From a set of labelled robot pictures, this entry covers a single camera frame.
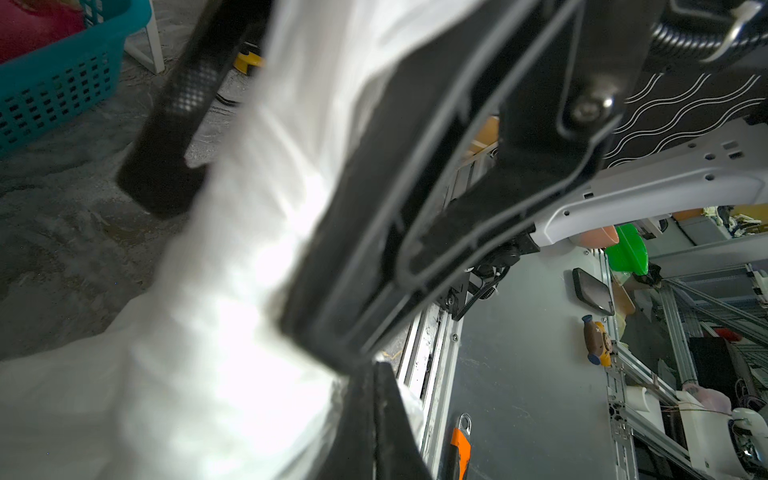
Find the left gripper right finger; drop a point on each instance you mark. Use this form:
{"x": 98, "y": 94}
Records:
{"x": 396, "y": 454}

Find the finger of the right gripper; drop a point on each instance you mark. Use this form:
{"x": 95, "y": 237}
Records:
{"x": 477, "y": 132}
{"x": 154, "y": 173}

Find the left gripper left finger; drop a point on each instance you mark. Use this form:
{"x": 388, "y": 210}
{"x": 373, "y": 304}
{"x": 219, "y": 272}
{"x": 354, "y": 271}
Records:
{"x": 352, "y": 454}

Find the white plastic grocery bag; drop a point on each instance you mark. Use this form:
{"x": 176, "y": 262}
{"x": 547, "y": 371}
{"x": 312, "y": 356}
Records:
{"x": 194, "y": 380}

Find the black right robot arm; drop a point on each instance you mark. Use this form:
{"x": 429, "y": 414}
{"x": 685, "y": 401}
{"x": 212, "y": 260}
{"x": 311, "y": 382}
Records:
{"x": 727, "y": 165}

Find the white two-tier shelf rack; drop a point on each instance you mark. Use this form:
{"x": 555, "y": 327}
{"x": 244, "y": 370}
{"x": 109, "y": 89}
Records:
{"x": 148, "y": 54}

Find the teal plastic fruit basket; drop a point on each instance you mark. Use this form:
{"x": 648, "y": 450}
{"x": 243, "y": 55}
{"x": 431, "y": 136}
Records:
{"x": 52, "y": 84}

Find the yellow black tape measure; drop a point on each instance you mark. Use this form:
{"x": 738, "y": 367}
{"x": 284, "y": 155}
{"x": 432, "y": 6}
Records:
{"x": 247, "y": 61}

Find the pink dragon fruit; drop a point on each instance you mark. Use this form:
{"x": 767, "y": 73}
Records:
{"x": 27, "y": 26}

